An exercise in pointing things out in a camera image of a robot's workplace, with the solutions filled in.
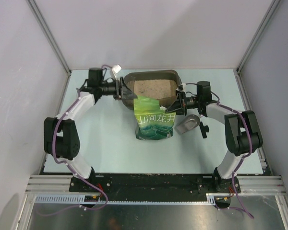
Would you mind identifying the grey cable duct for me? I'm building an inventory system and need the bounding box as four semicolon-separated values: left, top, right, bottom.
35;194;216;206

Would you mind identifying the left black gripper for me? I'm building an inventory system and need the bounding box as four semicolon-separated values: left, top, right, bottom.
98;77;137;100

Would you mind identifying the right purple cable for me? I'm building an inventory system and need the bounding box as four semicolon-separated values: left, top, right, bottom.
184;82;255;219

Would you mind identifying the brown litter box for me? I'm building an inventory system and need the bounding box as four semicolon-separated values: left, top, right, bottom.
124;69;181;108

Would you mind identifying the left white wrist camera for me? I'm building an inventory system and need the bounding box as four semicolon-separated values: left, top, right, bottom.
110;64;122;80

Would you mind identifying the aluminium frame rail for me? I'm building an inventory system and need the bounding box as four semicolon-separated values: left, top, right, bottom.
26;175;286;196

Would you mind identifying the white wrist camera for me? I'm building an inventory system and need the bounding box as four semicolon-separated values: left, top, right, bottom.
176;83;186;95
110;64;122;80

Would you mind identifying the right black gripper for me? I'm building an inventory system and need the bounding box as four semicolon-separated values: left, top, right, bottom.
166;91;201;116

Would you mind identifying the purple cable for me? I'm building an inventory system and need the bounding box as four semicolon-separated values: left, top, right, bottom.
36;64;108;214
184;82;255;219

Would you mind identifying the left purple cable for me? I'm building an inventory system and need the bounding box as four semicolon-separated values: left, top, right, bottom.
36;64;108;214

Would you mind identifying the metal scoop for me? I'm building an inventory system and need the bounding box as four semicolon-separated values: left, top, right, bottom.
175;114;203;134

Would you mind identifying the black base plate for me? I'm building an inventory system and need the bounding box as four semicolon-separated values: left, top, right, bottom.
69;173;241;201

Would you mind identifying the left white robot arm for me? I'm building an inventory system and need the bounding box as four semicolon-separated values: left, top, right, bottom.
44;65;137;192

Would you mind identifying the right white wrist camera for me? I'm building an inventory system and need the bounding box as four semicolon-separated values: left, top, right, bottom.
176;83;186;95

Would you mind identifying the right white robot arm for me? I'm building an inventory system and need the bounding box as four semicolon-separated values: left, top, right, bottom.
166;81;263;192

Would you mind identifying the black bag clip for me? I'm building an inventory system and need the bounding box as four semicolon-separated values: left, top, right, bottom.
199;122;210;139

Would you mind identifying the green litter bag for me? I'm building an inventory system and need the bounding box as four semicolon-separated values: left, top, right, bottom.
133;95;176;140

